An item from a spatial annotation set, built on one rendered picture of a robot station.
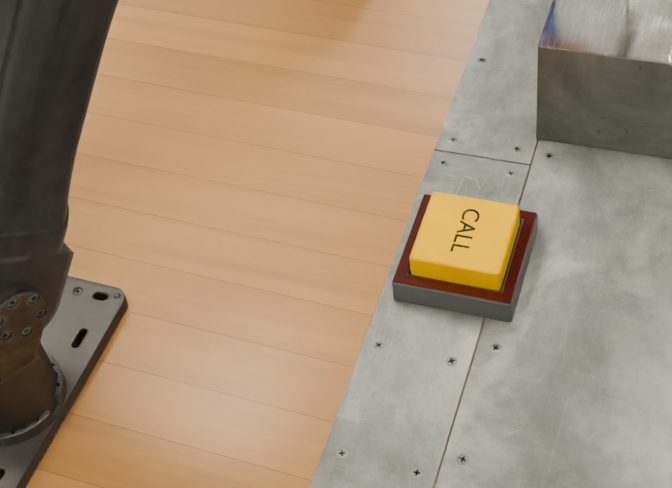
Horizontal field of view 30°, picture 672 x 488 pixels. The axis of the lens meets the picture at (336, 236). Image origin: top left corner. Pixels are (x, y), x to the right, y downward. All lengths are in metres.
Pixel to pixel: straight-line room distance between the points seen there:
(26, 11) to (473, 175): 0.38
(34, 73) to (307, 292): 0.28
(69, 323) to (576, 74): 0.38
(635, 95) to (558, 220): 0.10
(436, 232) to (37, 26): 0.31
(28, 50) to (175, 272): 0.27
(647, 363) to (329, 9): 0.42
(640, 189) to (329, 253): 0.22
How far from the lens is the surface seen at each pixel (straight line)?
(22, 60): 0.65
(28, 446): 0.81
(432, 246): 0.81
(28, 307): 0.73
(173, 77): 1.02
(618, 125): 0.90
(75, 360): 0.84
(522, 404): 0.78
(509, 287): 0.81
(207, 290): 0.86
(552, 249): 0.86
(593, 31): 0.87
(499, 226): 0.82
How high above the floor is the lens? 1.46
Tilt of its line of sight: 49 degrees down
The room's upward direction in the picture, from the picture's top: 9 degrees counter-clockwise
